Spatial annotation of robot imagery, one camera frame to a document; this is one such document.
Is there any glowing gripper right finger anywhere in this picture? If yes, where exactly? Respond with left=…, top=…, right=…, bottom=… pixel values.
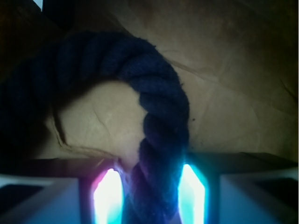
left=178, top=152, right=299, bottom=224

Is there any brown paper lined bin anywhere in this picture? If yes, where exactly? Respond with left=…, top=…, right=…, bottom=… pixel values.
left=0, top=0, right=299, bottom=166

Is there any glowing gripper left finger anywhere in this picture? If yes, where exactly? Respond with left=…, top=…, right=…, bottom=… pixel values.
left=0, top=159, right=124, bottom=224

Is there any dark blue twisted rope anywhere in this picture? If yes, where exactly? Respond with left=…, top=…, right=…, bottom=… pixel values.
left=0, top=31, right=190, bottom=224

